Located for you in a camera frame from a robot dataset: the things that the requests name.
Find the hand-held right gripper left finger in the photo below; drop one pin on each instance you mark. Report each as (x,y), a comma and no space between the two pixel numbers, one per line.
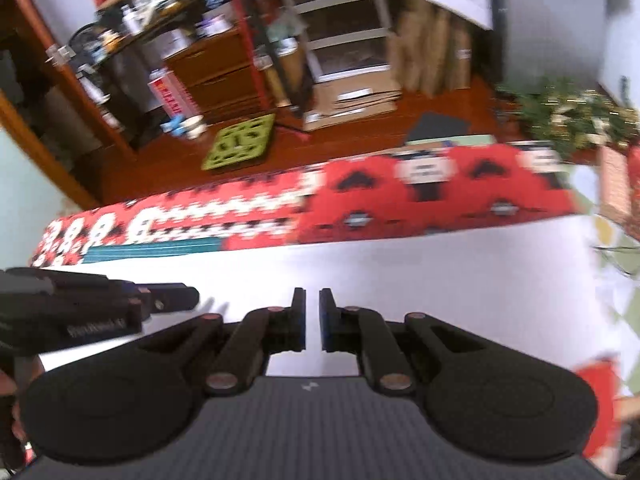
(299,320)

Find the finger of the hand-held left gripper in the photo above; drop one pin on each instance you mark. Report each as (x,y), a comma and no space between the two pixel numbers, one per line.
(172,297)

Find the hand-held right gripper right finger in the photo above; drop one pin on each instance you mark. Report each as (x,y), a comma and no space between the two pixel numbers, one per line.
(327,320)

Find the green cutting mat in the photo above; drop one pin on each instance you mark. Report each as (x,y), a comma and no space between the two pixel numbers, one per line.
(150,252)

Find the red patterned blanket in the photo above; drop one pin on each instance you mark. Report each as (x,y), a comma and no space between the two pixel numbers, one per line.
(375,200)

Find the blue pet bowl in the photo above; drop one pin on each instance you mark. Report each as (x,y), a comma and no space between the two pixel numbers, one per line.
(173,126)

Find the white pet bowl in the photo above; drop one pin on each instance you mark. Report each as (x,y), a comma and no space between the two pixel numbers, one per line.
(194,126)

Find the lime green perforated board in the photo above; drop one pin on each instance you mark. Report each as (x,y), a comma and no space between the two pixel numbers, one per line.
(260,125)

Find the red sign box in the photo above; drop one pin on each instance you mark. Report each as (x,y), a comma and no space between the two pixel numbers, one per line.
(172,92)

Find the black foam sheet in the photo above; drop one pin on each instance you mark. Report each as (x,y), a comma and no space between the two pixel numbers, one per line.
(437,127)

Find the flat cardboard box pile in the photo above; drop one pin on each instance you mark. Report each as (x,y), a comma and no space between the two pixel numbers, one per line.
(350,97)

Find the wooden drawer cabinet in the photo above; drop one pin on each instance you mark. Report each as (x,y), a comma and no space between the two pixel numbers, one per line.
(215,75)

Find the black desk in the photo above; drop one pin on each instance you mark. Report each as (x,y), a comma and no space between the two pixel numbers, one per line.
(292,87)

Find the white plastic drawer unit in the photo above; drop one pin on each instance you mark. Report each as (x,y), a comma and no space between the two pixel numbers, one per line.
(345,37)

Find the upright folded cardboard boxes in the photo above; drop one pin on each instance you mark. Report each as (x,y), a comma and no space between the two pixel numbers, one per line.
(430,45)

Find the green checkered rug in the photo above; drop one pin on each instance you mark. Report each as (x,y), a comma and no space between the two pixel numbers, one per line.
(625,270)

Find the christmas wreath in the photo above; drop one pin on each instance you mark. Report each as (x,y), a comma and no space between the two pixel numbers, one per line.
(575,115)

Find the white cardboard box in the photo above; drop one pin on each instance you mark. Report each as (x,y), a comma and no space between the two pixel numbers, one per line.
(455,0)

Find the grey refrigerator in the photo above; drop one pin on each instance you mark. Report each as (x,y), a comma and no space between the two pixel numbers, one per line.
(550,20)

